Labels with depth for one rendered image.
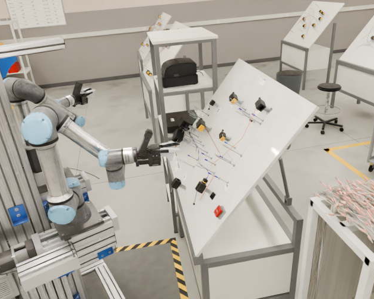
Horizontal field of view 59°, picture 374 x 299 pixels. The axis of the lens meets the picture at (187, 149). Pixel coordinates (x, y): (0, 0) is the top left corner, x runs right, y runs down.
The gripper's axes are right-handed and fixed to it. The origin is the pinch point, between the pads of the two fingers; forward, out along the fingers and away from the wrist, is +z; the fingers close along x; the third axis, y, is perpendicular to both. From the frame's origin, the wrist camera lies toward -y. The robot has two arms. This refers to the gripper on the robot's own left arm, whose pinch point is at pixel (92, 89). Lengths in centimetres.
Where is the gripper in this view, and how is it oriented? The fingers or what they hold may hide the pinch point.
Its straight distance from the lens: 256.7
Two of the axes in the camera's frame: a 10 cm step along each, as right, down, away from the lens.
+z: 5.3, -4.1, 7.4
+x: 8.5, 3.0, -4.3
